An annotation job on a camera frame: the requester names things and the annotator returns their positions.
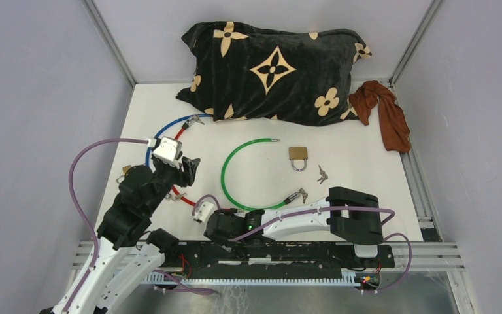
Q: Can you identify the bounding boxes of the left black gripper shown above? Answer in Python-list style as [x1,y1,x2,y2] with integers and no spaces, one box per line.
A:
[144,147,201,213]

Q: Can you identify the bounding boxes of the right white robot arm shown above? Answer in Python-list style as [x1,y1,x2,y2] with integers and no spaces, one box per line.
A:
[204,186,387,267]

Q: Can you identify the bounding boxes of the brown cloth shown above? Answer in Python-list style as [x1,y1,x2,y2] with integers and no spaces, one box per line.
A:
[349,80,411,153]

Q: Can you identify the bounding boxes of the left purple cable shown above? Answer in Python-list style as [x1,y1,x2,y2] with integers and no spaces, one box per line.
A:
[60,137,153,314]

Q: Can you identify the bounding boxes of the red cable lock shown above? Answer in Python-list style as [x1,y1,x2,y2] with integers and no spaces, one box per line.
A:
[169,121,200,208]

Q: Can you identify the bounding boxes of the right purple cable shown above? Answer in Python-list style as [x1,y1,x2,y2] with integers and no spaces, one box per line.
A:
[190,194,413,294]

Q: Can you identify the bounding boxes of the small brass padlock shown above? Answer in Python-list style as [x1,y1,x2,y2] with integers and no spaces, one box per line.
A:
[116,165,132,184]

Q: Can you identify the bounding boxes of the green cable lock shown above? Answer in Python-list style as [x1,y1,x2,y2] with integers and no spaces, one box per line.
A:
[220,137,308,211]

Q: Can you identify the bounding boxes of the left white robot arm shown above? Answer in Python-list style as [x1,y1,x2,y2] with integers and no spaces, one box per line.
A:
[43,157,200,313]

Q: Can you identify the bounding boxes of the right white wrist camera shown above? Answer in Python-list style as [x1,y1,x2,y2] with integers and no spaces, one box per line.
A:
[192,201,217,223]

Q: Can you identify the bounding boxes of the black floral pillow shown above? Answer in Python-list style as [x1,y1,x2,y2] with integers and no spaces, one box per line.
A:
[177,21,372,126]

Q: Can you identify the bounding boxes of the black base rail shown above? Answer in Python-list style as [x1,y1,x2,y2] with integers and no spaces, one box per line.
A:
[145,241,396,287]

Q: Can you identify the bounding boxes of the padlock keys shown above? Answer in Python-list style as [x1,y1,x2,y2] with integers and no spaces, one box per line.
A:
[317,165,329,184]

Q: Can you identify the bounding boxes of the blue cable lock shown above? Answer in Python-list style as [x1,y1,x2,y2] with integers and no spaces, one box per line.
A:
[145,113,214,170]

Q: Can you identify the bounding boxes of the purple cable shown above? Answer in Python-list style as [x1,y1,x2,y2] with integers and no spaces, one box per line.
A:
[60,137,153,314]
[190,194,413,294]

